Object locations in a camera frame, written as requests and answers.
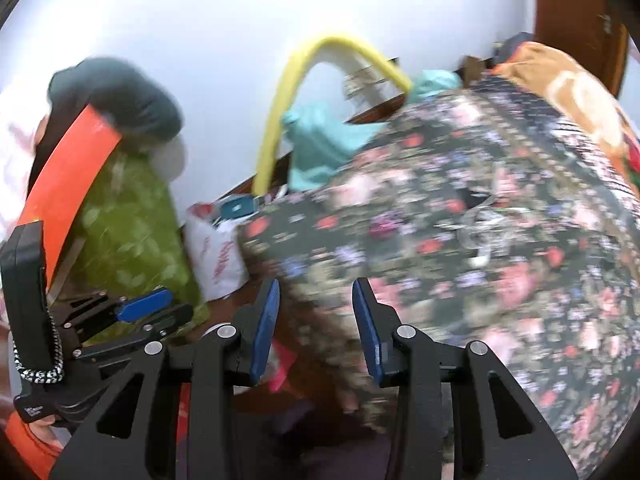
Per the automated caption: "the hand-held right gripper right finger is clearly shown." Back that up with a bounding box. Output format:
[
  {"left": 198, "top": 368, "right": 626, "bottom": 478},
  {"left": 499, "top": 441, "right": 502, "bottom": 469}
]
[{"left": 351, "top": 276, "right": 583, "bottom": 480}]

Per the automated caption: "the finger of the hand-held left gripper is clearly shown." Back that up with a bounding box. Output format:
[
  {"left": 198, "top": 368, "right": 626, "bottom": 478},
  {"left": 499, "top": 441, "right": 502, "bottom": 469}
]
[
  {"left": 50, "top": 287, "right": 174, "bottom": 326},
  {"left": 75, "top": 304, "right": 193, "bottom": 358}
]

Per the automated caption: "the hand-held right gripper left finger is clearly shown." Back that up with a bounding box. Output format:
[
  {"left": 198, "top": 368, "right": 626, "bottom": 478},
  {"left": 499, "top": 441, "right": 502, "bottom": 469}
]
[{"left": 48, "top": 279, "right": 282, "bottom": 480}]

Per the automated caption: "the person's left forearm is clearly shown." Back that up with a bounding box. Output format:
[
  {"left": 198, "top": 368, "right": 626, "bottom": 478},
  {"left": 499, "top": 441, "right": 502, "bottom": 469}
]
[{"left": 4, "top": 412, "right": 63, "bottom": 478}]

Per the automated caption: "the red paper scrap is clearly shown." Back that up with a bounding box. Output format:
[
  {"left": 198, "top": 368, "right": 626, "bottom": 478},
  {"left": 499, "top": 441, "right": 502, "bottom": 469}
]
[{"left": 267, "top": 345, "right": 296, "bottom": 393}]

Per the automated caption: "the dark floral bedspread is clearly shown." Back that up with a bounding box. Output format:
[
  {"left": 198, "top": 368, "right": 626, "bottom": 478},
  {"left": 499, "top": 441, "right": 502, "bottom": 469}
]
[{"left": 235, "top": 72, "right": 640, "bottom": 480}]

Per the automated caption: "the green floral cloth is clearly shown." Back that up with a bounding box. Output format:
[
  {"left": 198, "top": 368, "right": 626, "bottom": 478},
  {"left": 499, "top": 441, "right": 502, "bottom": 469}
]
[{"left": 47, "top": 152, "right": 206, "bottom": 346}]

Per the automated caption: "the white plastic bag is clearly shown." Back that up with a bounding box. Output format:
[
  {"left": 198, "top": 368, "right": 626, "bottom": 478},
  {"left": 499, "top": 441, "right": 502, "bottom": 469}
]
[{"left": 186, "top": 202, "right": 251, "bottom": 301}]

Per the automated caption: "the teal packet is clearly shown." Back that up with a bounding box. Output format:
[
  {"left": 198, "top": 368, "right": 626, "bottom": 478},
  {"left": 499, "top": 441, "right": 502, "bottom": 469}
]
[{"left": 220, "top": 196, "right": 258, "bottom": 221}]

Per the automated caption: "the teal plastic rocking horse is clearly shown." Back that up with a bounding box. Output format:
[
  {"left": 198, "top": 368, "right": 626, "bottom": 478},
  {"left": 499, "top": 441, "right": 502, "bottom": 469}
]
[{"left": 281, "top": 70, "right": 461, "bottom": 193}]

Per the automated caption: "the dark green cloth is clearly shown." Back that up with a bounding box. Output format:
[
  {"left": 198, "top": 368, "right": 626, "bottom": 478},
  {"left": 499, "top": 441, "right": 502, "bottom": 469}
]
[{"left": 32, "top": 57, "right": 183, "bottom": 181}]

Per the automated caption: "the yellow foam tube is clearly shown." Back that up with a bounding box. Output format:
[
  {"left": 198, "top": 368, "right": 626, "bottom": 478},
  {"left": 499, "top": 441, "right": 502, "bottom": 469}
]
[{"left": 252, "top": 35, "right": 413, "bottom": 196}]

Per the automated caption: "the cardboard box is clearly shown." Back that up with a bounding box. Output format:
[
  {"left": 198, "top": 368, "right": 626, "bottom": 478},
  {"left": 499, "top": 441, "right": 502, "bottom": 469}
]
[{"left": 457, "top": 55, "right": 493, "bottom": 83}]

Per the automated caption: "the orange blanket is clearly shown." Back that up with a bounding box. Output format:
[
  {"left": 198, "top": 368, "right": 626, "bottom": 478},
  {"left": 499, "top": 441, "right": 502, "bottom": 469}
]
[{"left": 492, "top": 42, "right": 638, "bottom": 171}]

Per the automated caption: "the colourful patchwork quilt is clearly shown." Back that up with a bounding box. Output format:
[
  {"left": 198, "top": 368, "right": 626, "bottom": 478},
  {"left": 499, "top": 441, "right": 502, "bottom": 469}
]
[{"left": 622, "top": 130, "right": 640, "bottom": 186}]

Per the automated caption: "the purple backpack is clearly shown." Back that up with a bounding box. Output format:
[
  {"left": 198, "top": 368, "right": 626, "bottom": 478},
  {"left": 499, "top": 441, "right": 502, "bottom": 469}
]
[{"left": 492, "top": 32, "right": 536, "bottom": 68}]

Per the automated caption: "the brown wooden door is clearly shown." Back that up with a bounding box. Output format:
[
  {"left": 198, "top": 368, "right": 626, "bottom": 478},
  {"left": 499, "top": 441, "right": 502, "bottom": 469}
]
[{"left": 532, "top": 0, "right": 631, "bottom": 101}]

